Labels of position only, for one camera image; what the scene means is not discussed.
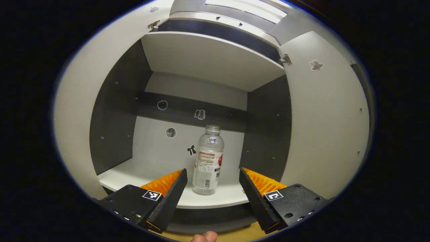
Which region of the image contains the clear plastic bottle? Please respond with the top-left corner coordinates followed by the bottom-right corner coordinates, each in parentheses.
top-left (192, 124), bottom-right (225, 195)

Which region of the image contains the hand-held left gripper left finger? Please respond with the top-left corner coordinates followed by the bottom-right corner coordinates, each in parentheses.
top-left (92, 169), bottom-right (188, 234)

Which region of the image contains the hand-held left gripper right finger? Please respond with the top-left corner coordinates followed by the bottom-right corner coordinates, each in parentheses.
top-left (239, 167), bottom-right (331, 235)

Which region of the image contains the white cabinet door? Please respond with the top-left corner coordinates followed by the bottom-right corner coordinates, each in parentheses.
top-left (54, 0), bottom-right (175, 200)
top-left (277, 31), bottom-right (370, 199)

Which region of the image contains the white grey cabinet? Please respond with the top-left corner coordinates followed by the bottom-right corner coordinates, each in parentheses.
top-left (89, 10), bottom-right (293, 236)

